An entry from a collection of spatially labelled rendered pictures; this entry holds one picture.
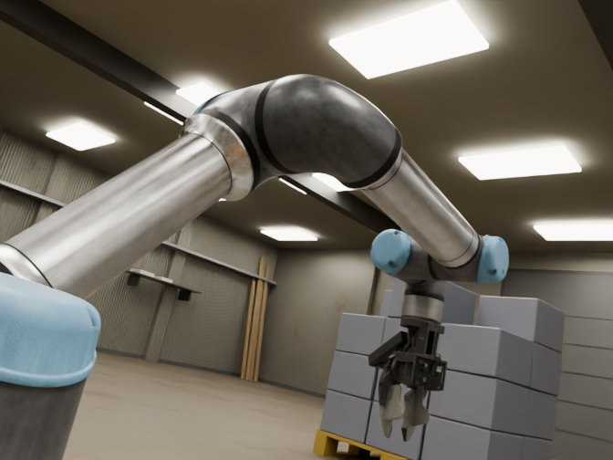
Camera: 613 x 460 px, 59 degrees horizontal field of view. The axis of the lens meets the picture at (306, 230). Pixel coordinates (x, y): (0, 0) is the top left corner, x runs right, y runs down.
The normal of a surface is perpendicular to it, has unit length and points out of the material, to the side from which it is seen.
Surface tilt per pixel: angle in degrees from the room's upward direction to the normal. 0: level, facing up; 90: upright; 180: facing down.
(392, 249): 90
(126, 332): 90
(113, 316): 90
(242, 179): 143
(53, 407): 90
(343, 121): 99
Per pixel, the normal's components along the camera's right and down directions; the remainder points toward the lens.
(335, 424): -0.70, -0.32
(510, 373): 0.65, -0.05
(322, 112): 0.07, -0.09
